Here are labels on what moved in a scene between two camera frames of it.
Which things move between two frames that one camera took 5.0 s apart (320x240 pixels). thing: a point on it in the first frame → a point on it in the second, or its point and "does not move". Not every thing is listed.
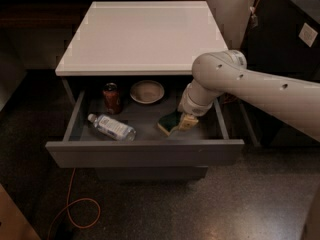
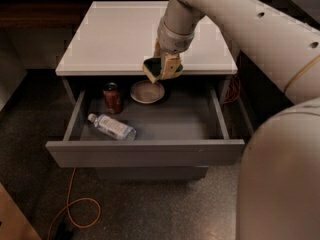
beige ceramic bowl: x=147 y=91 does not move
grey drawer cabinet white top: x=129 y=63 does not move
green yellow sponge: x=169 y=121 → x=153 y=68
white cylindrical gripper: x=196 y=108 → x=173 y=40
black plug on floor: x=63 y=232 does not move
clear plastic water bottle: x=112 y=127 does not move
